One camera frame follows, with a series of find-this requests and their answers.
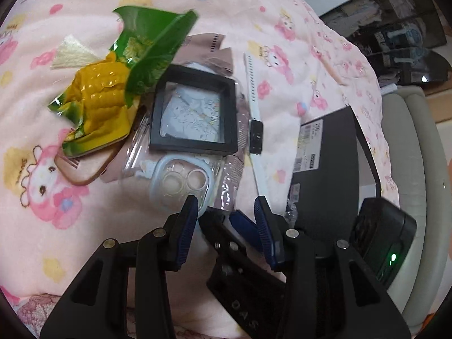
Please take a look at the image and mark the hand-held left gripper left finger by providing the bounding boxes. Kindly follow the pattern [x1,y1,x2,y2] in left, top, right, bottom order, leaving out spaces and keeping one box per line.
[40,195,199,339]

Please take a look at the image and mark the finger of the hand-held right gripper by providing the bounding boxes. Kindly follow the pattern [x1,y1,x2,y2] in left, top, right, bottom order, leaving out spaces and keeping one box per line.
[198,208,264,267]
[229,210,265,244]

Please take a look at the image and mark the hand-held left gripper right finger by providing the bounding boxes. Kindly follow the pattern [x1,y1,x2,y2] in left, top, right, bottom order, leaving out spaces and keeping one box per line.
[254,195,412,339]

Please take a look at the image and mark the light blue phone case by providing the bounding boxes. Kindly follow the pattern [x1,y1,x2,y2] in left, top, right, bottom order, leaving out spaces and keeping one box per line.
[148,154,214,220]

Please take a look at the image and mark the black box container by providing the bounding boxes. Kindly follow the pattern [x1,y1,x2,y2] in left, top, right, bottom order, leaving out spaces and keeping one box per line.
[288,105,384,227]

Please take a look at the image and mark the green corn snack packet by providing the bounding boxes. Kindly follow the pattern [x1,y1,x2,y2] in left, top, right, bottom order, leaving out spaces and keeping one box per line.
[47,6,198,158]

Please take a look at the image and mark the small crumpled clear wrapper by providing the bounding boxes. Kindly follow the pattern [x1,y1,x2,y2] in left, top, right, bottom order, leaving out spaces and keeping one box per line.
[283,201,301,227]

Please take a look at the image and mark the white smart watch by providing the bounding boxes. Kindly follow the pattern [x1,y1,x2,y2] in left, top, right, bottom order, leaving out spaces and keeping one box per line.
[243,52,280,216]

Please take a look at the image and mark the clear plastic bag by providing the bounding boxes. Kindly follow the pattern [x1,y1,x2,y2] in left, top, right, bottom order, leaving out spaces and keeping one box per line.
[122,108,244,220]

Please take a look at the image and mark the toast shaped beige pad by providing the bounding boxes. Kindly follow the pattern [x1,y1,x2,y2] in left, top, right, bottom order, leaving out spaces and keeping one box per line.
[55,141,119,186]

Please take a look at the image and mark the pink cartoon printed blanket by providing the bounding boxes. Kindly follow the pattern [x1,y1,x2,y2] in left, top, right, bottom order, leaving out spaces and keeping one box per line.
[0,0,392,339]

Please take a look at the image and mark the beige sofa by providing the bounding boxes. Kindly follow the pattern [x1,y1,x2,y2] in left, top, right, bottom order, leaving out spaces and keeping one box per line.
[379,85,452,325]

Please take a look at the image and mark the dark storage shelf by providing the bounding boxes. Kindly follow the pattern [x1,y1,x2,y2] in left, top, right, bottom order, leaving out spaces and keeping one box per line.
[325,0,452,86]

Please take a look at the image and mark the black square display frame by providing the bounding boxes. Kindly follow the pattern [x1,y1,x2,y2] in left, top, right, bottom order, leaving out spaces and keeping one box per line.
[148,64,238,155]

